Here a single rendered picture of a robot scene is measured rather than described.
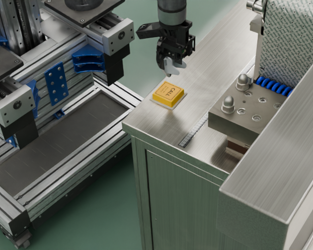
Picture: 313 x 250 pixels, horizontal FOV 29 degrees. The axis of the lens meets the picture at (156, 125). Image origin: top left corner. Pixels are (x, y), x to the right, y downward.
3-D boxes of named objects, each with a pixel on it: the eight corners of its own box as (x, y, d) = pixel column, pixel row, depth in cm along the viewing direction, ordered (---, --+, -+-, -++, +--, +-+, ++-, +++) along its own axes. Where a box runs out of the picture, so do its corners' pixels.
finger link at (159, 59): (161, 73, 168) (160, 48, 162) (156, 71, 169) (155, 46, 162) (170, 63, 171) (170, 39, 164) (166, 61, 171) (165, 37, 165)
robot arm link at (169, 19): (151, 7, 154) (169, -9, 159) (152, 22, 158) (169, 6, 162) (176, 16, 151) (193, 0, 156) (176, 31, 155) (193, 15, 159)
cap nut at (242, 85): (239, 80, 166) (240, 68, 162) (251, 85, 164) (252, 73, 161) (233, 88, 164) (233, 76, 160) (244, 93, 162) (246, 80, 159)
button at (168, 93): (165, 86, 184) (165, 80, 182) (184, 94, 181) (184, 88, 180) (152, 99, 180) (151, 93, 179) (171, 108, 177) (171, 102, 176)
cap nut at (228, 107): (225, 102, 160) (226, 90, 157) (237, 107, 158) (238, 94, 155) (218, 110, 158) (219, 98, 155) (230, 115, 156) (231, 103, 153)
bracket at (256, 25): (250, 74, 186) (259, -9, 164) (269, 82, 184) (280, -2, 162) (242, 84, 184) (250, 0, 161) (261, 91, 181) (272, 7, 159)
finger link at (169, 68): (177, 88, 171) (177, 63, 164) (160, 81, 173) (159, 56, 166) (183, 82, 172) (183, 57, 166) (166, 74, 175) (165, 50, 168)
